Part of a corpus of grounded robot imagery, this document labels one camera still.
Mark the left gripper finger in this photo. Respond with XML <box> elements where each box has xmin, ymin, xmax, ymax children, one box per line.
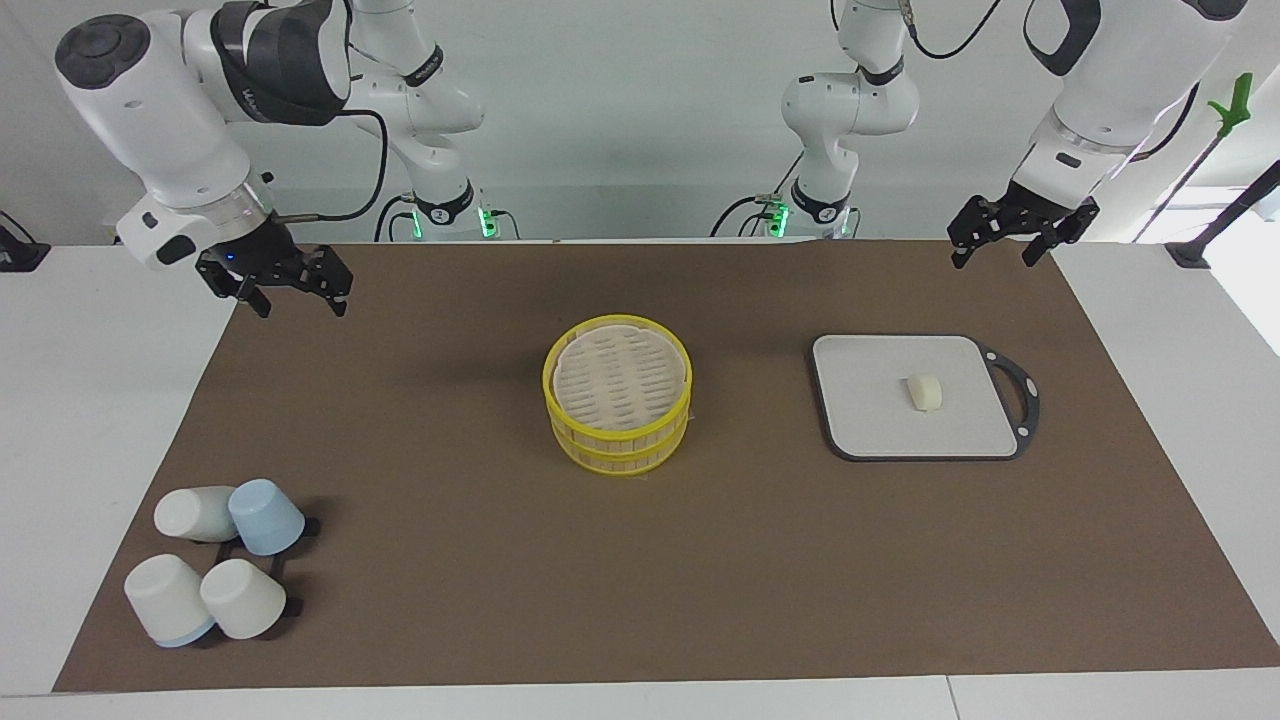
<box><xmin>1022</xmin><ymin>198</ymin><xmax>1102</xmax><ymax>269</ymax></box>
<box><xmin>947</xmin><ymin>195</ymin><xmax>1003</xmax><ymax>272</ymax></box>

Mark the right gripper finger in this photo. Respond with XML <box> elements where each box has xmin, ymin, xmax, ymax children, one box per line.
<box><xmin>196</xmin><ymin>253</ymin><xmax>274</xmax><ymax>320</ymax></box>
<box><xmin>300</xmin><ymin>247</ymin><xmax>354</xmax><ymax>319</ymax></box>

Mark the yellow bamboo steamer basket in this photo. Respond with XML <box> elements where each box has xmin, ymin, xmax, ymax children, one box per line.
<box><xmin>543</xmin><ymin>315</ymin><xmax>693</xmax><ymax>442</ymax></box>

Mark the yellow bamboo steamer base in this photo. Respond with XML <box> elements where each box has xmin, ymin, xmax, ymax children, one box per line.
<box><xmin>549</xmin><ymin>395</ymin><xmax>693</xmax><ymax>477</ymax></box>

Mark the black clamp stand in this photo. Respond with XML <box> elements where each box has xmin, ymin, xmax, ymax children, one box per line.
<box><xmin>1165</xmin><ymin>160</ymin><xmax>1280</xmax><ymax>269</ymax></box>

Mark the grey cutting board black rim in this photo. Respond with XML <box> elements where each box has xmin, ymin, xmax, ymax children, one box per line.
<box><xmin>811</xmin><ymin>334</ymin><xmax>1041</xmax><ymax>462</ymax></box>

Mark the black table clamp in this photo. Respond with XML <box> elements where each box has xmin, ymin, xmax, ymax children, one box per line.
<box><xmin>0</xmin><ymin>212</ymin><xmax>51</xmax><ymax>273</ymax></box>

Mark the green tipped thin pole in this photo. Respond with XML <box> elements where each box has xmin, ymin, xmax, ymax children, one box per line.
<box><xmin>1133</xmin><ymin>72</ymin><xmax>1254</xmax><ymax>244</ymax></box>

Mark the white plastic cup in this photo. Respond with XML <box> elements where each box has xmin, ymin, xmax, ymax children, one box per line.
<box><xmin>124</xmin><ymin>554</ymin><xmax>216</xmax><ymax>648</ymax></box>
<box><xmin>154</xmin><ymin>486</ymin><xmax>239</xmax><ymax>542</ymax></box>

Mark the light blue plastic cup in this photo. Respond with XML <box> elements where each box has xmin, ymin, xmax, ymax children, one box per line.
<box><xmin>228</xmin><ymin>479</ymin><xmax>306</xmax><ymax>556</ymax></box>

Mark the black cup rack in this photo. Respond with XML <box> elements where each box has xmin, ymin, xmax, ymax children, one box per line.
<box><xmin>190</xmin><ymin>515</ymin><xmax>322</xmax><ymax>641</ymax></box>

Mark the cream plastic cup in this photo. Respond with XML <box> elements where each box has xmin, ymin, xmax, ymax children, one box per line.
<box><xmin>200</xmin><ymin>558</ymin><xmax>288</xmax><ymax>641</ymax></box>

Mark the brown table mat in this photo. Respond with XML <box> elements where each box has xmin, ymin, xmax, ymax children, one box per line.
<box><xmin>52</xmin><ymin>240</ymin><xmax>1280</xmax><ymax>693</ymax></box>

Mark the black base cable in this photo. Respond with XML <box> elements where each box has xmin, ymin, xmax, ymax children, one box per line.
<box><xmin>710</xmin><ymin>193</ymin><xmax>781</xmax><ymax>239</ymax></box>
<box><xmin>374</xmin><ymin>195</ymin><xmax>416</xmax><ymax>243</ymax></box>

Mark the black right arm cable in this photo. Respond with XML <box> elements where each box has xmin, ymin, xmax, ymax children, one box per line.
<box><xmin>270</xmin><ymin>105</ymin><xmax>391</xmax><ymax>223</ymax></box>

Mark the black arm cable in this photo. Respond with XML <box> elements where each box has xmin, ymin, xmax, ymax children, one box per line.
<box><xmin>900</xmin><ymin>0</ymin><xmax>1201</xmax><ymax>161</ymax></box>
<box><xmin>270</xmin><ymin>105</ymin><xmax>391</xmax><ymax>223</ymax></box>

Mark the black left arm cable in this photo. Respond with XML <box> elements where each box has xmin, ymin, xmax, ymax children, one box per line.
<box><xmin>900</xmin><ymin>0</ymin><xmax>1201</xmax><ymax>161</ymax></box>

